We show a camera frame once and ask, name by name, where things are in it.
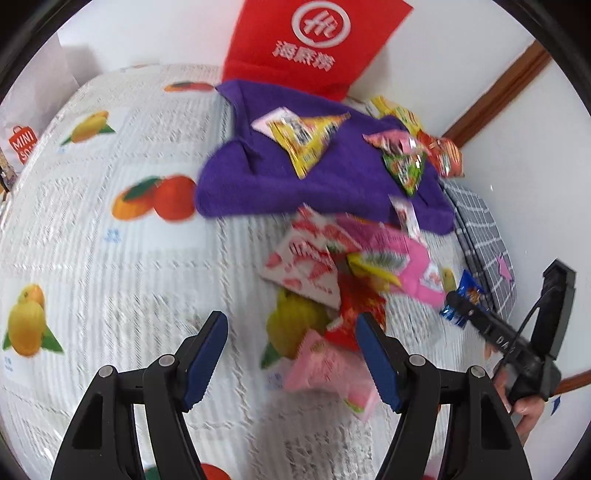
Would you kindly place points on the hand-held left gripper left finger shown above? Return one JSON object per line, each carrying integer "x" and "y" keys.
{"x": 205, "y": 355}

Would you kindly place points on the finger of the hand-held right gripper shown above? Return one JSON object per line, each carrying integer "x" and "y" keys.
{"x": 485, "y": 325}

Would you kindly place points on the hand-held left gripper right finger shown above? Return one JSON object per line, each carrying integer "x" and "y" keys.
{"x": 376, "y": 360}

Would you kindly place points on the blue snack packet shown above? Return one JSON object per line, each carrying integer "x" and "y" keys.
{"x": 471, "y": 290}

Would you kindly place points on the pile of snack packets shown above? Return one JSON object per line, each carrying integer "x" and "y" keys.
{"x": 323, "y": 263}

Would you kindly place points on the white red snack packet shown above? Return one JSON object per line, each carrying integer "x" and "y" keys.
{"x": 406, "y": 217}

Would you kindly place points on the green triangular snack packet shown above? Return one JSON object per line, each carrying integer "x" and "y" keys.
{"x": 406, "y": 173}

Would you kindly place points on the purple towel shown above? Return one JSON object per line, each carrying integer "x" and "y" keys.
{"x": 258, "y": 184}

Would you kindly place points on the shiny pink snack packet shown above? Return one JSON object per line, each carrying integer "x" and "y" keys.
{"x": 392, "y": 141}

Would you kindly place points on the yellow triangular snack packet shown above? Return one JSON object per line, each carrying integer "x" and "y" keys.
{"x": 304, "y": 143}

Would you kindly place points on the pale pink snack packet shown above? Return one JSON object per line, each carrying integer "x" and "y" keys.
{"x": 268, "y": 121}

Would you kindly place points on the person's right hand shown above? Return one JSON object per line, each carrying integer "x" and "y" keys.
{"x": 528, "y": 415}

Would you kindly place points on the wooden baseboard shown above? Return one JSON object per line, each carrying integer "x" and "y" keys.
{"x": 567, "y": 383}

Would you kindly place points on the grey checked cloth pink star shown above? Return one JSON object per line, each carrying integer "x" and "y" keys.
{"x": 480, "y": 230}

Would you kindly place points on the fruit print tablecloth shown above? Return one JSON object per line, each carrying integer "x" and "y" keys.
{"x": 115, "y": 277}

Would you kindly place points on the orange chip bag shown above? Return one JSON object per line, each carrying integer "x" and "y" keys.
{"x": 445, "y": 154}

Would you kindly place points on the yellow chip bag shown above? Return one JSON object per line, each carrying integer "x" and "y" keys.
{"x": 397, "y": 115}

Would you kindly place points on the white shopping bag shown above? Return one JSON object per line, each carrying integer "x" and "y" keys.
{"x": 23, "y": 143}

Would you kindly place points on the red paper bag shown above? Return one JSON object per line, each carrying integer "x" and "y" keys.
{"x": 258, "y": 27}

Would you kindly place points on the wooden door frame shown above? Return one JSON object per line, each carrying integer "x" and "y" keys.
{"x": 498, "y": 92}

